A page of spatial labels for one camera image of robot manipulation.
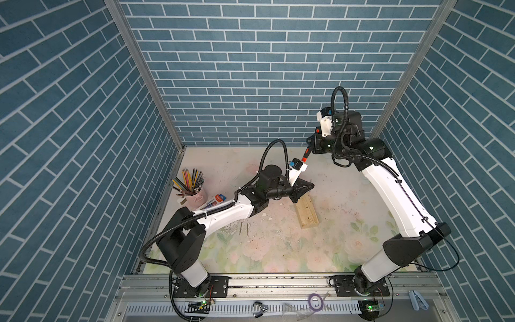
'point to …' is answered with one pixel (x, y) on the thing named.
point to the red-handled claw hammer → (306, 153)
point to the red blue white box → (218, 199)
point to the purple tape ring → (310, 298)
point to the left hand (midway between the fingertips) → (317, 189)
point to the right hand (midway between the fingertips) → (311, 139)
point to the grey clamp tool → (417, 300)
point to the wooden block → (307, 212)
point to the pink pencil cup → (196, 201)
